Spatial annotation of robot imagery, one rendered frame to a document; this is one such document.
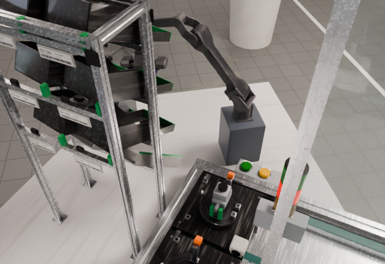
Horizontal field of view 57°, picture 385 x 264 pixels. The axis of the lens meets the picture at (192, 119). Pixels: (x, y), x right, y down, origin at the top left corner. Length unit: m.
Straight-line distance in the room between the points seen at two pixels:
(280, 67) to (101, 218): 2.67
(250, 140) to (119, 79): 0.70
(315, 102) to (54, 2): 0.53
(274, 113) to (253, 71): 1.82
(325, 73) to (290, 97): 2.71
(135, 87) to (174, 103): 0.87
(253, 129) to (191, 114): 0.43
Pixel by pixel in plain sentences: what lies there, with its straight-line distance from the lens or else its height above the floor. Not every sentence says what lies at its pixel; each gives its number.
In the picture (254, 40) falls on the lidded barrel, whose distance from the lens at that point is 3.82.
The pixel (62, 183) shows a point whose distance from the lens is 1.49.
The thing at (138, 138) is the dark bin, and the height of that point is 1.28.
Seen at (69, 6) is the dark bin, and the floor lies 1.67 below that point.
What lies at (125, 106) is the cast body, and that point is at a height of 1.23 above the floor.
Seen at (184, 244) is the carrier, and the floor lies 0.97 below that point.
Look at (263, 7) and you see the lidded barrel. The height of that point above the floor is 0.48.
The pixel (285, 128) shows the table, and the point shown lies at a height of 0.86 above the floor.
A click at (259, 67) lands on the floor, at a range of 3.59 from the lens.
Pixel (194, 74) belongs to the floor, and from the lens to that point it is 3.43.
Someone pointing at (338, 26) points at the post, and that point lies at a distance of 0.54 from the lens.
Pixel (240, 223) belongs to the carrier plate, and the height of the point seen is 0.97.
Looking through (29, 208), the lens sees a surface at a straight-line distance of 1.47.
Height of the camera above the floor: 1.98
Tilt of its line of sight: 42 degrees down
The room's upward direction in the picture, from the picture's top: straight up
